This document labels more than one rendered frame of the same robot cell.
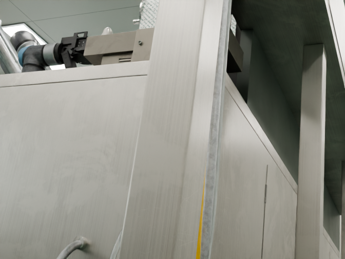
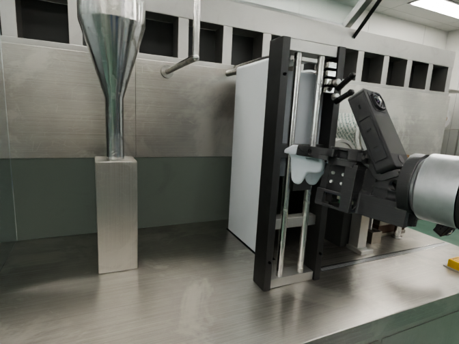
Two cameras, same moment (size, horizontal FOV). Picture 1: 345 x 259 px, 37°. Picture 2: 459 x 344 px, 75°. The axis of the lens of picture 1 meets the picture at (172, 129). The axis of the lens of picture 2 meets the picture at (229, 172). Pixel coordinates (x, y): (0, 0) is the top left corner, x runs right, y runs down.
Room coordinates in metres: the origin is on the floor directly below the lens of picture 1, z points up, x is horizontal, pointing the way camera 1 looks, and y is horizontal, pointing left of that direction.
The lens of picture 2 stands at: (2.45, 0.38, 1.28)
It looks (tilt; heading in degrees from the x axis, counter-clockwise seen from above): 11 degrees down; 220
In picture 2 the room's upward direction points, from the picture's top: 3 degrees clockwise
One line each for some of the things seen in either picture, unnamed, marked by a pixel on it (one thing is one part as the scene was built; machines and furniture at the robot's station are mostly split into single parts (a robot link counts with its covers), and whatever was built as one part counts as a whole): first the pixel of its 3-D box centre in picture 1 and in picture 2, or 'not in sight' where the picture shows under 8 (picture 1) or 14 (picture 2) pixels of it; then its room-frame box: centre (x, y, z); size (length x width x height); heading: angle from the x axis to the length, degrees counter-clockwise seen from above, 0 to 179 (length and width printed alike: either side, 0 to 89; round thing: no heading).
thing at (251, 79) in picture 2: not in sight; (248, 155); (1.71, -0.17, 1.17); 0.34 x 0.05 x 0.54; 65
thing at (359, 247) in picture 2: not in sight; (366, 202); (1.52, 0.14, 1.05); 0.06 x 0.05 x 0.31; 65
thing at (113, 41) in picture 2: not in sight; (115, 152); (2.08, -0.29, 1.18); 0.14 x 0.14 x 0.57
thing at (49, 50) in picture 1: (56, 54); not in sight; (1.55, 0.42, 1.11); 0.08 x 0.05 x 0.08; 154
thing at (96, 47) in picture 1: (163, 54); not in sight; (1.24, 0.05, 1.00); 0.40 x 0.16 x 0.06; 65
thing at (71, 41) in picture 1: (76, 50); not in sight; (1.51, 0.34, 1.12); 0.12 x 0.08 x 0.09; 64
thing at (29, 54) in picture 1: (36, 57); not in sight; (1.58, 0.49, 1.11); 0.11 x 0.08 x 0.09; 64
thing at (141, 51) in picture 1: (152, 47); not in sight; (1.15, 0.08, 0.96); 0.10 x 0.03 x 0.11; 65
